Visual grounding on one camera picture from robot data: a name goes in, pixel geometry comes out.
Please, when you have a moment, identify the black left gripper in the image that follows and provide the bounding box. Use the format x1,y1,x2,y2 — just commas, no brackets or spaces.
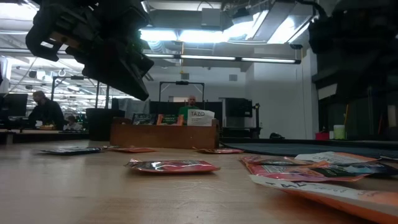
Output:
25,0,155,101

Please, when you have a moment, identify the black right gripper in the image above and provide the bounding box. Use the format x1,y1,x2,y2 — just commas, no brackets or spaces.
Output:
309,0,398,103

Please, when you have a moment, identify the dark blue tea bag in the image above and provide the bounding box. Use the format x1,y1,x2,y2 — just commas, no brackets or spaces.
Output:
36,146,106,156
132,113,158,126
313,162,398,177

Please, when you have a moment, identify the white orange Tazo tea bag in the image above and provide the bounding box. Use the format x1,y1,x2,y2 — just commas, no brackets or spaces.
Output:
249,174,398,224
294,151,379,164
187,109,216,127

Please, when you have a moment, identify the wooden tea organiser box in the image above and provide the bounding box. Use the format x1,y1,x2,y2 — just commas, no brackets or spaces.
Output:
109,117,220,149

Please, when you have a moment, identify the black partition screen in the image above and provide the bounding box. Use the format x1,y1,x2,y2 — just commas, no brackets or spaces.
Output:
149,100,223,126

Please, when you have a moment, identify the long ceiling light strip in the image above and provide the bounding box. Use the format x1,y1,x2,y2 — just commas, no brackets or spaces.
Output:
0,47,30,57
144,53,302,65

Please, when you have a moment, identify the pale green cup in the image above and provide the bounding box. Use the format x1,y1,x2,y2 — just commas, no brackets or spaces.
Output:
333,124,346,141

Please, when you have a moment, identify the grey ceiling air unit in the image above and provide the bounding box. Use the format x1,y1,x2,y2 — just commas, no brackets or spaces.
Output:
200,7,234,31

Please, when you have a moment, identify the black computer monitor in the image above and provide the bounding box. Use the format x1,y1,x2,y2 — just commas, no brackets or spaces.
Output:
0,93,29,118

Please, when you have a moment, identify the dark round mat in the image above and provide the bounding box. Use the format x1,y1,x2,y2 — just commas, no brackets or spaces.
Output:
220,142,398,159

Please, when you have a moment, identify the black tripod stand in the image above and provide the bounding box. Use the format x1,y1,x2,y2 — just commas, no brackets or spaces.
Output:
251,102,262,139

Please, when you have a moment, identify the black gantry frame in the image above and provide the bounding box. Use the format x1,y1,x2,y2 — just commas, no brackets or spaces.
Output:
159,80,206,121
48,75,101,123

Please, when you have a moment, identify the black aluminium table frame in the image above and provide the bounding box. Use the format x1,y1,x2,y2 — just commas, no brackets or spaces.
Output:
0,132,398,147

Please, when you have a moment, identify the black wall screen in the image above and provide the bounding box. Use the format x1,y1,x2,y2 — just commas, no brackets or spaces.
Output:
224,97,254,118

